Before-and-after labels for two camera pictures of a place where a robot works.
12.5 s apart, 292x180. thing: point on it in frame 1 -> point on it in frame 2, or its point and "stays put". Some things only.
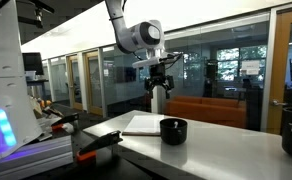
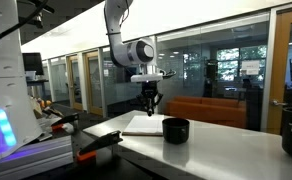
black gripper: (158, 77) -> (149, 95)
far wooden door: (94, 87) stays put
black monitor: (33, 62) stays put
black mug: (173, 131) stays put
